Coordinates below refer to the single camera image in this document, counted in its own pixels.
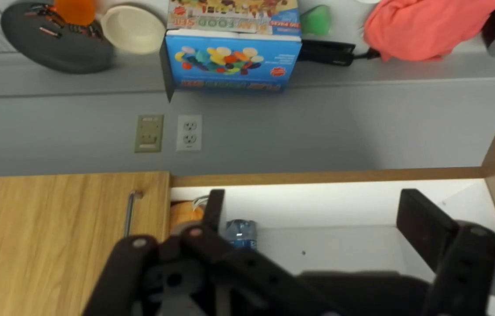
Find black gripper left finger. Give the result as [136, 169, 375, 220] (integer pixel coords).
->
[80, 187, 342, 316]

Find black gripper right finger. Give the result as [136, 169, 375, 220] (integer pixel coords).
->
[394, 187, 495, 316]

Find orange container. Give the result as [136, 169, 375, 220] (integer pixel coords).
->
[168, 198, 208, 233]

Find blue toy food box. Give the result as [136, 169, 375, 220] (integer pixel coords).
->
[163, 0, 305, 94]

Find pink cloth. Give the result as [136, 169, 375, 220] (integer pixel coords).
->
[361, 0, 495, 64]

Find dark grey plate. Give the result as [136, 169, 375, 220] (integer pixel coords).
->
[0, 0, 115, 75]

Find cream bowl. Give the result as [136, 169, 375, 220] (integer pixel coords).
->
[98, 1, 168, 55]

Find black power adapter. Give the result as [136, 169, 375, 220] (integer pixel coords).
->
[298, 38, 382, 68]

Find orange plastic cup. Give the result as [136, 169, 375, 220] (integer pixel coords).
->
[52, 0, 100, 27]

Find brown toy pieces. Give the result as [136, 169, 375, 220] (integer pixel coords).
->
[26, 3, 64, 38]

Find green toy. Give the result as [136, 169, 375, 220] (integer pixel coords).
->
[298, 3, 333, 36]

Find metal cabinet door handle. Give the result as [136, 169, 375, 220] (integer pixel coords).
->
[122, 189, 145, 238]

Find wooden wall cabinet body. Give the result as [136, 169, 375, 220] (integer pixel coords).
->
[166, 166, 495, 316]

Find beige switch plate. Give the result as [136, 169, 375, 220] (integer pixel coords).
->
[133, 113, 165, 155]

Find white wall outlet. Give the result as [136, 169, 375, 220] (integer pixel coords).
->
[175, 111, 205, 154]

